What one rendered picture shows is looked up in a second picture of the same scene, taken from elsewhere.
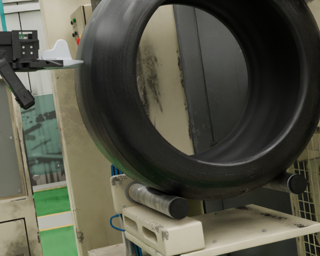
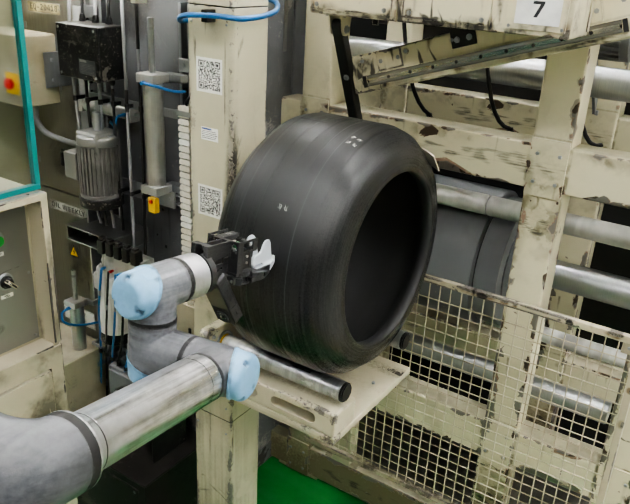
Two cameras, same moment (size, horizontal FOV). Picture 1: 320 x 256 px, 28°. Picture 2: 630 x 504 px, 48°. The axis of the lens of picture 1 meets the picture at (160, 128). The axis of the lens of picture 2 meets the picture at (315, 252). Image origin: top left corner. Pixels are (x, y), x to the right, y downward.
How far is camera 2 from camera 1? 1.15 m
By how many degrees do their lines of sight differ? 44
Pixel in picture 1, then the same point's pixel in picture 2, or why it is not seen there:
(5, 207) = (32, 362)
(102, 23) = (319, 227)
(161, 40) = not seen: hidden behind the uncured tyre
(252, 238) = (376, 397)
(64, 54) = (267, 256)
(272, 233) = (384, 386)
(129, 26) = (347, 233)
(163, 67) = not seen: hidden behind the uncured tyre
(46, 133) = not seen: outside the picture
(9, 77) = (226, 295)
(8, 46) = (225, 258)
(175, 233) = (341, 415)
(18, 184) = (35, 327)
